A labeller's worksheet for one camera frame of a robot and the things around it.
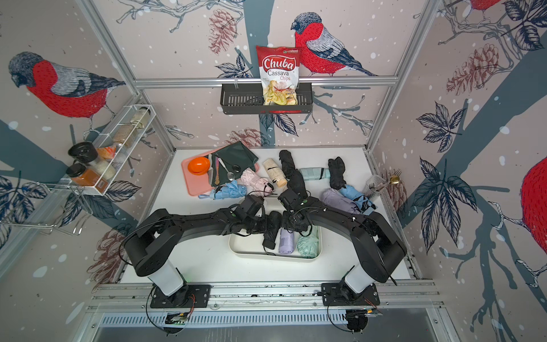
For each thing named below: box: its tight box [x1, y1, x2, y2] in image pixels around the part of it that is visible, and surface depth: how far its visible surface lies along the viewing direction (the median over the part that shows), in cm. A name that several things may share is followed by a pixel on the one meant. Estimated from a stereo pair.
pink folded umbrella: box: [237, 167, 275, 198], surface depth 103 cm
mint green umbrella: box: [297, 225, 320, 259], surface depth 81 cm
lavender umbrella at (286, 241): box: [278, 228, 295, 255], surface depth 83 cm
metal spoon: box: [217, 157, 236, 181], surface depth 109 cm
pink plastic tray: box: [180, 144, 260, 196], surface depth 109 cm
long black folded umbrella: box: [279, 149, 308, 198], surface depth 106 cm
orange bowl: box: [187, 156, 211, 176], surface depth 109 cm
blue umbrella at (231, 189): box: [198, 179, 248, 201], surface depth 100 cm
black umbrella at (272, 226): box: [262, 210, 283, 250], surface depth 87 cm
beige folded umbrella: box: [262, 158, 288, 188], surface depth 107 cm
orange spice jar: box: [65, 162, 101, 187], surface depth 62 cm
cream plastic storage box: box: [229, 225, 323, 262], surface depth 85 cm
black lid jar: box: [67, 141, 99, 164], surface depth 63 cm
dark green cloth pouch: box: [210, 141, 259, 187], surface depth 116 cm
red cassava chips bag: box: [255, 45, 302, 106], surface depth 85 cm
